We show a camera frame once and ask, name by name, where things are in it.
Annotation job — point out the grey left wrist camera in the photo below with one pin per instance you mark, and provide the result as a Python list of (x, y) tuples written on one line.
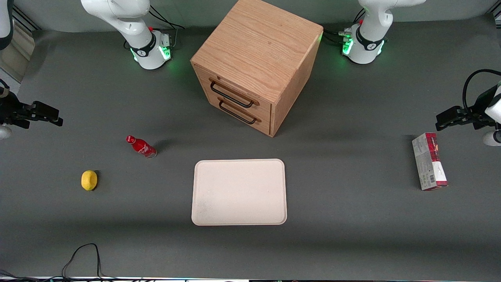
[(492, 138)]

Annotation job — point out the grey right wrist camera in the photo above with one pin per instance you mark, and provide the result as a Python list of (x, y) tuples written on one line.
[(4, 132)]

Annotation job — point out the yellow lemon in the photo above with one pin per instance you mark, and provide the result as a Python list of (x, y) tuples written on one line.
[(89, 180)]

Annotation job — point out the aluminium frame rail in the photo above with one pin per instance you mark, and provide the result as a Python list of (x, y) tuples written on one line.
[(25, 19)]

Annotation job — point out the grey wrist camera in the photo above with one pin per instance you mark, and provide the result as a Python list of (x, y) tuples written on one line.
[(4, 132), (492, 138)]

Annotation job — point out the red cola bottle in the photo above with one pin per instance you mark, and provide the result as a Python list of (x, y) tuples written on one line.
[(141, 147)]

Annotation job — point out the wooden drawer cabinet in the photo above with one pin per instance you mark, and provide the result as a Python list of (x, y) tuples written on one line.
[(262, 43)]

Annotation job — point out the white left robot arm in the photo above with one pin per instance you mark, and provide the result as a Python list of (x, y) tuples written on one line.
[(372, 23)]

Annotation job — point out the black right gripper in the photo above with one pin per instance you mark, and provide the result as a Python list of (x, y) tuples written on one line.
[(11, 110)]

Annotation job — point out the beige plastic tray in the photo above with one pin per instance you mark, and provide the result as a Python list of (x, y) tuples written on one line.
[(238, 192)]

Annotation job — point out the grey and red carton box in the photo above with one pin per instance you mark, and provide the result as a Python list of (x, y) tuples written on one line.
[(428, 162)]

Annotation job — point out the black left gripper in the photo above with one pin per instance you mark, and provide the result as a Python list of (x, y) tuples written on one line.
[(478, 111)]

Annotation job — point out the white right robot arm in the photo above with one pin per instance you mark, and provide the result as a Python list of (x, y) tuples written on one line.
[(129, 23)]

